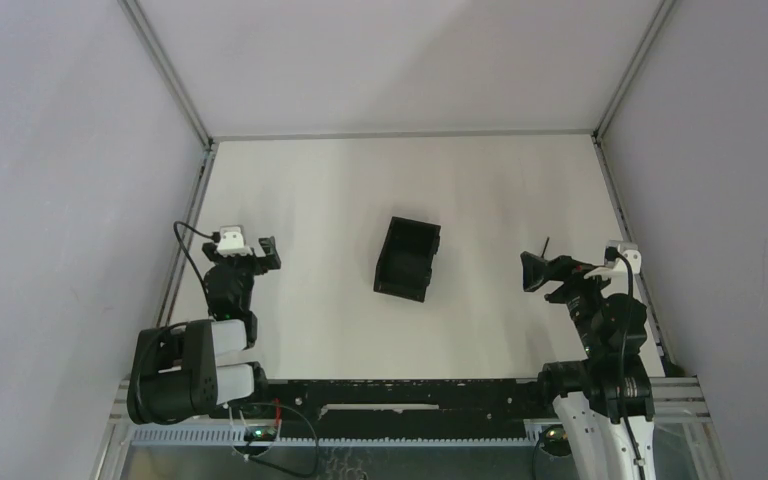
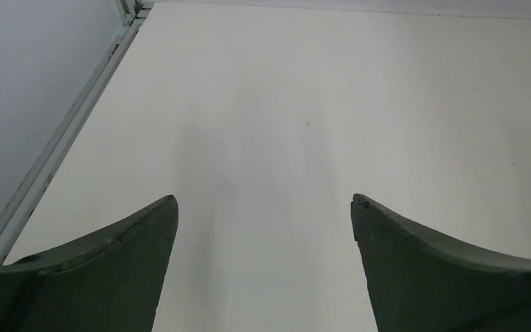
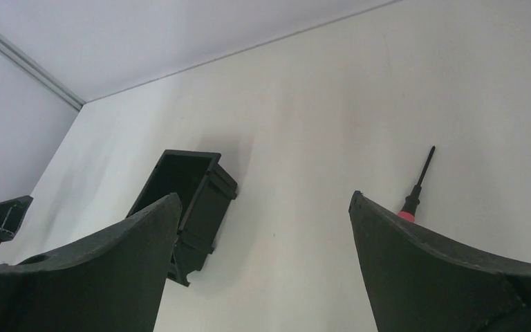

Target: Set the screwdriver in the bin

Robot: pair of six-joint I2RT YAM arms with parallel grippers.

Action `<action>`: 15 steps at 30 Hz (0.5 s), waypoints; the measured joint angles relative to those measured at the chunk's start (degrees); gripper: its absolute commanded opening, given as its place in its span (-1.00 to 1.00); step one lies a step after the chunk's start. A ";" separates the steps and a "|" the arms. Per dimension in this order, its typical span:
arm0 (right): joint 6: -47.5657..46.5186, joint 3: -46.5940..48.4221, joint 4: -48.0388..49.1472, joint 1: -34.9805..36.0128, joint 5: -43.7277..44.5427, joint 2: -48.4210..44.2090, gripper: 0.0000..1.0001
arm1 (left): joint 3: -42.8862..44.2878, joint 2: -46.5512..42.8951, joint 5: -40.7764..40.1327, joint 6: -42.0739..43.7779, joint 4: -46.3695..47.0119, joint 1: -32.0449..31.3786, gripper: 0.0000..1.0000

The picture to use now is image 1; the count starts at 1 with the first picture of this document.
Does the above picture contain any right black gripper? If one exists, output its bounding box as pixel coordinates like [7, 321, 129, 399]
[521, 250, 621, 356]

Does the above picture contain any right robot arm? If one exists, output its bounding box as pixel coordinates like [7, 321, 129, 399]
[520, 242, 656, 479]

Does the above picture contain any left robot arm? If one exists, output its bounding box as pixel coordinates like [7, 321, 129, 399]
[126, 234, 281, 425]

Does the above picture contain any black plastic bin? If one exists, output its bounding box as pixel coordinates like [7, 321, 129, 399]
[373, 216, 441, 303]

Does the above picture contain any small green circuit board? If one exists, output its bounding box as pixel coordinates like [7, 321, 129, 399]
[244, 428, 278, 443]

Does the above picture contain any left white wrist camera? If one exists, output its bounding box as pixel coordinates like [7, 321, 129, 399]
[216, 225, 253, 257]

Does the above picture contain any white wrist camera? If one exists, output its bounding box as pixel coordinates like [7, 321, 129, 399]
[216, 225, 253, 257]
[584, 240, 642, 279]

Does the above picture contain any left black cable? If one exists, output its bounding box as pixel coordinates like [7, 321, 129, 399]
[173, 221, 220, 296]

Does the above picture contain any black cable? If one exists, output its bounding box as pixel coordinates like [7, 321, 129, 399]
[612, 246, 648, 480]
[173, 221, 220, 296]

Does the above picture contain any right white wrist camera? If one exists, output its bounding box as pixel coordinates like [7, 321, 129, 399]
[584, 240, 642, 279]

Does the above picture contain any right black cable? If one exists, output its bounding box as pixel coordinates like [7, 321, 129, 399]
[612, 246, 648, 480]

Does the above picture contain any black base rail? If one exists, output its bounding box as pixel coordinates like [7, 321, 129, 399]
[267, 378, 555, 438]

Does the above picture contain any white slotted cable duct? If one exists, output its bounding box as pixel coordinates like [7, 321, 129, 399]
[131, 425, 539, 448]

